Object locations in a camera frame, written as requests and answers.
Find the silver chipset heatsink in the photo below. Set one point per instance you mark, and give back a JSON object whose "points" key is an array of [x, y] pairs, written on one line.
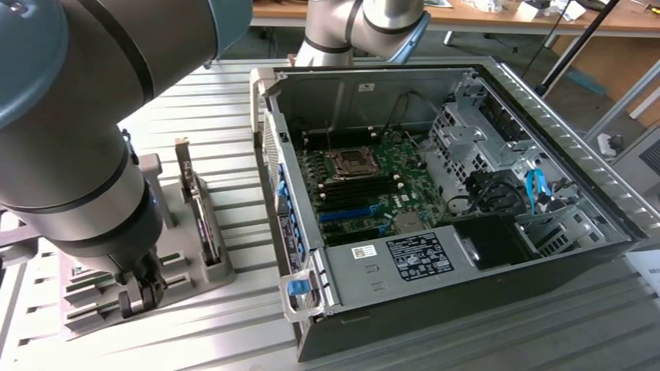
{"points": [[411, 224]]}

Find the wooden desk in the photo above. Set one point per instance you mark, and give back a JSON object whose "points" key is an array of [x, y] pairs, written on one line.
{"points": [[495, 21]]}

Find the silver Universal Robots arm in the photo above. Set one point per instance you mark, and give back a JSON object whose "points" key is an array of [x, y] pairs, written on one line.
{"points": [[78, 116]]}

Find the metal disk bay cage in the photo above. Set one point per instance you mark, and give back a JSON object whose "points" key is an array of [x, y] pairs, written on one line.
{"points": [[464, 147]]}

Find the black RAM slot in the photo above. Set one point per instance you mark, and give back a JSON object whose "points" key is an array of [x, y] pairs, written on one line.
{"points": [[363, 201], [340, 136], [356, 184], [360, 195], [315, 145], [358, 189]]}

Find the grey computer box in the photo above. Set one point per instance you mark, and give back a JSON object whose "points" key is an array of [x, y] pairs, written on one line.
{"points": [[639, 154]]}

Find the grey parts rack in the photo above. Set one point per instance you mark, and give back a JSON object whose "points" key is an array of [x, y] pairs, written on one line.
{"points": [[216, 266]]}

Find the white power strip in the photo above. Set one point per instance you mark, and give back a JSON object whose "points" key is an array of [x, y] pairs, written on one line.
{"points": [[611, 145]]}

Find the green RAM stick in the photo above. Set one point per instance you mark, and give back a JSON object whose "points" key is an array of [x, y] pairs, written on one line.
{"points": [[174, 258], [84, 277]]}

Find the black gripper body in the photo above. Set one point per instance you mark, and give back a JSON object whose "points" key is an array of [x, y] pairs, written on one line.
{"points": [[114, 255]]}

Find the CPU socket with metal frame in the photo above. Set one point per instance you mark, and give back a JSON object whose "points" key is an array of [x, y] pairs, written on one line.
{"points": [[354, 163]]}

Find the graphics card with metal bracket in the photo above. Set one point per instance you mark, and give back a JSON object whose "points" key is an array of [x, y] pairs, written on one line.
{"points": [[199, 205]]}

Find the white printed paper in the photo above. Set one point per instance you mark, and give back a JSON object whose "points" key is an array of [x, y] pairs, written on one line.
{"points": [[647, 270]]}

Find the grey power supply unit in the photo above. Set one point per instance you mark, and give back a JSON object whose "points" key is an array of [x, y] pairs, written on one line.
{"points": [[360, 278]]}

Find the blue case latch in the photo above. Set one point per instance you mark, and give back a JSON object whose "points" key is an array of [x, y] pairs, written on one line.
{"points": [[296, 288]]}

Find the black open PC case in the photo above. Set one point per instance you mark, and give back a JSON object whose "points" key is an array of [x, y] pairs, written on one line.
{"points": [[464, 309]]}

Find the aluminium frame profile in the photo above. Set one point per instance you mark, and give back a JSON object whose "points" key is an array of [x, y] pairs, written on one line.
{"points": [[627, 100]]}

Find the black tripod pole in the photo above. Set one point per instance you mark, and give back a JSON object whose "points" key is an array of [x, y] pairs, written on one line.
{"points": [[572, 50]]}

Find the blue expansion slot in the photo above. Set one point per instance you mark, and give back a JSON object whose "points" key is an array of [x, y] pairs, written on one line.
{"points": [[347, 215]]}

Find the black expansion slot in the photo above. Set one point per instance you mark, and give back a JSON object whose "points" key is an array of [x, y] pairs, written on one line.
{"points": [[351, 235]]}

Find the green motherboard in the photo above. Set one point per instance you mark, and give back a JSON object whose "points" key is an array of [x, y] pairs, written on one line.
{"points": [[407, 181]]}

